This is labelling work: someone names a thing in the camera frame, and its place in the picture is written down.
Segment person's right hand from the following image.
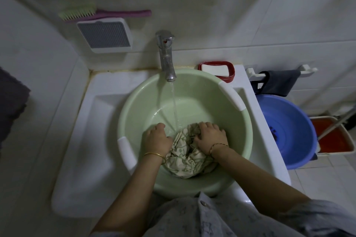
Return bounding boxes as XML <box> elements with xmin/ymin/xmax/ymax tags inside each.
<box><xmin>193</xmin><ymin>121</ymin><xmax>229</xmax><ymax>157</ymax></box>

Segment person's left hand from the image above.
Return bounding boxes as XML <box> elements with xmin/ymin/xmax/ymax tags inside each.
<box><xmin>142</xmin><ymin>123</ymin><xmax>174</xmax><ymax>160</ymax></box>

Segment cream leaf-patterned clothes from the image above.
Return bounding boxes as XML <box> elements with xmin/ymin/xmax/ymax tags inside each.
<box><xmin>162</xmin><ymin>123</ymin><xmax>217</xmax><ymax>179</ymax></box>

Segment light green plastic basin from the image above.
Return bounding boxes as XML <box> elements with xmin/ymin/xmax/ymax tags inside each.
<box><xmin>116</xmin><ymin>68</ymin><xmax>254</xmax><ymax>200</ymax></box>

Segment red soap dish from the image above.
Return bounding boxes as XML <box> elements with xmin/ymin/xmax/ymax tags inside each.
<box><xmin>198</xmin><ymin>61</ymin><xmax>235</xmax><ymax>84</ymax></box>

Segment white soap bar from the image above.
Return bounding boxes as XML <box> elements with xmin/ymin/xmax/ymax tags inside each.
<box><xmin>201</xmin><ymin>64</ymin><xmax>228</xmax><ymax>77</ymax></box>

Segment metal faucet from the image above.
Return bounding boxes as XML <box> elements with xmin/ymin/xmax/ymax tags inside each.
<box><xmin>155</xmin><ymin>30</ymin><xmax>177</xmax><ymax>82</ymax></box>

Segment person's right forearm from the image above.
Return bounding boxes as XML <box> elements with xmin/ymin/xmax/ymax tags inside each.
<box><xmin>210</xmin><ymin>145</ymin><xmax>312</xmax><ymax>215</ymax></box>

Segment person's left forearm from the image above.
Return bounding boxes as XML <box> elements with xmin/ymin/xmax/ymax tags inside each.
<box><xmin>90</xmin><ymin>153</ymin><xmax>167</xmax><ymax>236</ymax></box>

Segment person's grey patterned shirt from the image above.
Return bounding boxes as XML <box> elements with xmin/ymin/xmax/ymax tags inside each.
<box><xmin>89</xmin><ymin>191</ymin><xmax>356</xmax><ymax>237</ymax></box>

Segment gold bangle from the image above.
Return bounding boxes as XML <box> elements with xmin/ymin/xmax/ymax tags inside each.
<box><xmin>143</xmin><ymin>152</ymin><xmax>167</xmax><ymax>164</ymax></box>

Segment white ceramic sink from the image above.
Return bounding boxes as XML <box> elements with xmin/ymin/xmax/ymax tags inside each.
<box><xmin>51</xmin><ymin>63</ymin><xmax>292</xmax><ymax>219</ymax></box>

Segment blue plastic basin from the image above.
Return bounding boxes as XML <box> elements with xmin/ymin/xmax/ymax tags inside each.
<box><xmin>255</xmin><ymin>94</ymin><xmax>318</xmax><ymax>170</ymax></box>

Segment dark grey cloth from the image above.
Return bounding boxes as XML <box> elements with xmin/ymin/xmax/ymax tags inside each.
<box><xmin>250</xmin><ymin>69</ymin><xmax>301</xmax><ymax>97</ymax></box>

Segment red bucket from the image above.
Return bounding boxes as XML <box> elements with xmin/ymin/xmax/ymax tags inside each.
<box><xmin>309</xmin><ymin>116</ymin><xmax>356</xmax><ymax>154</ymax></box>

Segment green and pink scrub brush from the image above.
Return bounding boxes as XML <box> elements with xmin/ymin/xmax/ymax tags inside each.
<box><xmin>58</xmin><ymin>3</ymin><xmax>152</xmax><ymax>21</ymax></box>

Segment dark purple towel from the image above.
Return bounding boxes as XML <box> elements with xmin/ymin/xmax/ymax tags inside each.
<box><xmin>0</xmin><ymin>67</ymin><xmax>31</xmax><ymax>148</ymax></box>

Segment thin cord bracelet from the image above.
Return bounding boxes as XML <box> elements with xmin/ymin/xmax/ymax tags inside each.
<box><xmin>209</xmin><ymin>143</ymin><xmax>229</xmax><ymax>156</ymax></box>

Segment white wall towel rack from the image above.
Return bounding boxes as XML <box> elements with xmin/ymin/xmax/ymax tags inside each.
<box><xmin>245</xmin><ymin>64</ymin><xmax>318</xmax><ymax>82</ymax></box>

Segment white wall box grey ribbed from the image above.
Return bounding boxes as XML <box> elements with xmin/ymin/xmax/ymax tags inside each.
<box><xmin>76</xmin><ymin>17</ymin><xmax>133</xmax><ymax>53</ymax></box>

